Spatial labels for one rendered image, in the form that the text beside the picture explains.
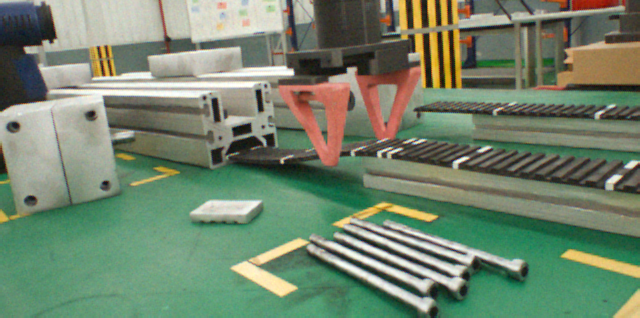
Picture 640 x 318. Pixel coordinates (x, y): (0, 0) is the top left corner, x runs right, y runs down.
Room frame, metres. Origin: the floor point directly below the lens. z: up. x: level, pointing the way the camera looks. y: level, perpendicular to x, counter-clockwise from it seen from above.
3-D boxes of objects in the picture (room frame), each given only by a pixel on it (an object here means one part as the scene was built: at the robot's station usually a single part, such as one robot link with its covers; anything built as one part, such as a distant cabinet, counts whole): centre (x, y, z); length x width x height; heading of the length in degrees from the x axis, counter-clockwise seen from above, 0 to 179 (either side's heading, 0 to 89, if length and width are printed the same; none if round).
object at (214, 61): (1.00, 0.23, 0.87); 0.16 x 0.11 x 0.07; 44
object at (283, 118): (1.00, 0.23, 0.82); 0.80 x 0.10 x 0.09; 44
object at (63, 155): (0.52, 0.26, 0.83); 0.11 x 0.10 x 0.10; 113
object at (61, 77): (1.05, 0.54, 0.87); 0.16 x 0.11 x 0.07; 44
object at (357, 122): (0.69, -0.08, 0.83); 0.12 x 0.09 x 0.10; 134
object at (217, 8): (6.63, 0.94, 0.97); 1.51 x 0.50 x 1.95; 59
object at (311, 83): (0.44, -0.01, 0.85); 0.07 x 0.07 x 0.09; 44
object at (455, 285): (0.27, -0.03, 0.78); 0.11 x 0.01 x 0.01; 33
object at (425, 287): (0.27, -0.02, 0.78); 0.11 x 0.01 x 0.01; 35
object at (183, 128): (0.87, 0.37, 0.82); 0.80 x 0.10 x 0.09; 44
